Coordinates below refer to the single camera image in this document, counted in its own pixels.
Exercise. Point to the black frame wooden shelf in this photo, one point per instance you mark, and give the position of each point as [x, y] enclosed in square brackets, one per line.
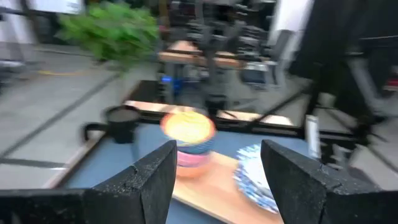
[214, 193]

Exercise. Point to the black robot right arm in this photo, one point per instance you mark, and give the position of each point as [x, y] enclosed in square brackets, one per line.
[214, 102]

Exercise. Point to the teal ceramic bowl orange inside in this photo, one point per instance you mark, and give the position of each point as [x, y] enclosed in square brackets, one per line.
[188, 127]

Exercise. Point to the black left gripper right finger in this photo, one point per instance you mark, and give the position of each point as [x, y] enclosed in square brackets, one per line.
[311, 199]

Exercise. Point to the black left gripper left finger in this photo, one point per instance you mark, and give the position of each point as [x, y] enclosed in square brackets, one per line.
[109, 205]

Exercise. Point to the small blue-white paper bowl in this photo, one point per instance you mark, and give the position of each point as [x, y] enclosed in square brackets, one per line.
[264, 205]
[252, 168]

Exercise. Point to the black cup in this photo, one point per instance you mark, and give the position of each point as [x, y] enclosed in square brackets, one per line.
[121, 127]

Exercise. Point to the green potted tree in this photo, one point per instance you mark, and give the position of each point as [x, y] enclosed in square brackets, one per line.
[109, 31]

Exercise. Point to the wooden desk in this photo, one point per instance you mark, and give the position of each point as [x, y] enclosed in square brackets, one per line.
[186, 57]

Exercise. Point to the red patterned ceramic bowl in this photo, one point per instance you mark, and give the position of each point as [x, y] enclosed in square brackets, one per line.
[194, 159]

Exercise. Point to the grey office chair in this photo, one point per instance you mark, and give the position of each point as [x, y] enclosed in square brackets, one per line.
[280, 53]

